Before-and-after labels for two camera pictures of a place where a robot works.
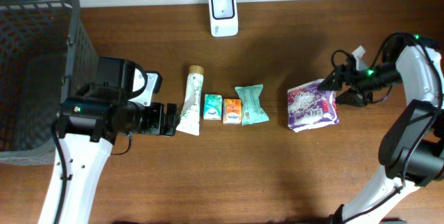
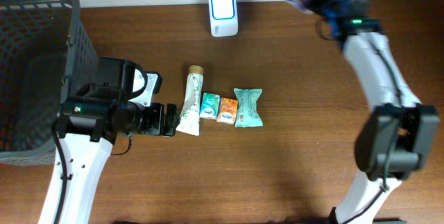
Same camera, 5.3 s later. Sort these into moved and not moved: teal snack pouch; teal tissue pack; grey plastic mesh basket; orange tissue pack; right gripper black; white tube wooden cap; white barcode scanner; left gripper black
Moved: teal snack pouch; right gripper black; orange tissue pack
Not moved: left gripper black; white tube wooden cap; grey plastic mesh basket; teal tissue pack; white barcode scanner
